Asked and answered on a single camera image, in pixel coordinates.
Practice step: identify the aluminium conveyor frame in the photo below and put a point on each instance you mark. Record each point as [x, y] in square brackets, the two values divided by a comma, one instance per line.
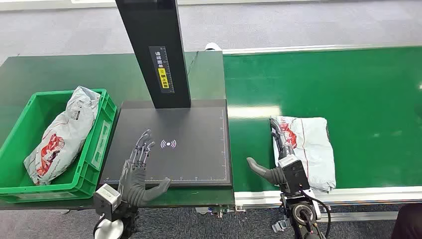
[362, 195]

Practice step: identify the white roller end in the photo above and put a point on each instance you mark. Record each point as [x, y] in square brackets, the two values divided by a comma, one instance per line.
[213, 47]

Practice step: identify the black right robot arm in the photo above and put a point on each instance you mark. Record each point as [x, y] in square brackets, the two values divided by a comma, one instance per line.
[301, 214]

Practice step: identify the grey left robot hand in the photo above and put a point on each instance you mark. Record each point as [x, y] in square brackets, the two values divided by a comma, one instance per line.
[134, 184]

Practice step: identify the black scanner column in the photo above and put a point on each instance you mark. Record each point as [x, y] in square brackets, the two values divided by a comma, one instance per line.
[151, 26]

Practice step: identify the green conveyor belt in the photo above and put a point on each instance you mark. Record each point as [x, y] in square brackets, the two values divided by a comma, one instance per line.
[329, 85]

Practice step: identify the black yellow column label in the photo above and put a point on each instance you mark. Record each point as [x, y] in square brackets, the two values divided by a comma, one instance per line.
[161, 69]

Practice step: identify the person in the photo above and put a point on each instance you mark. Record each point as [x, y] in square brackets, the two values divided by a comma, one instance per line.
[408, 222]

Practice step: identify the black scanner base plate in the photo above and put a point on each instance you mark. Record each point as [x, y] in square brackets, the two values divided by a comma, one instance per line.
[191, 158]

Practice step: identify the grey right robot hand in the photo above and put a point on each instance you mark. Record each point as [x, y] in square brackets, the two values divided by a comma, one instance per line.
[268, 175]

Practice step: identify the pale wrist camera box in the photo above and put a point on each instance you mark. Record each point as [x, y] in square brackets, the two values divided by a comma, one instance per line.
[105, 199]
[295, 175]

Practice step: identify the green plastic crate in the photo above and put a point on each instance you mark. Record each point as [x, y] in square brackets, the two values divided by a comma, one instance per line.
[99, 138]

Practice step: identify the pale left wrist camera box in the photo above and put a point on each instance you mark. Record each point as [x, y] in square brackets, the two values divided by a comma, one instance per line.
[105, 199]

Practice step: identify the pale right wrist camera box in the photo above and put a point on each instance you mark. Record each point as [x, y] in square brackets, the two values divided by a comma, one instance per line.
[295, 175]

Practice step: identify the metal mounting bracket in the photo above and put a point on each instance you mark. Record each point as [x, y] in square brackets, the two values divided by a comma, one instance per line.
[219, 210]

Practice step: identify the grey package with red print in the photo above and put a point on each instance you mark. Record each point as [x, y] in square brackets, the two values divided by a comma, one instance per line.
[313, 148]

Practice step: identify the grey package with shipping label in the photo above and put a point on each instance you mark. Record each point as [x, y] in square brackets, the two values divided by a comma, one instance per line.
[66, 132]

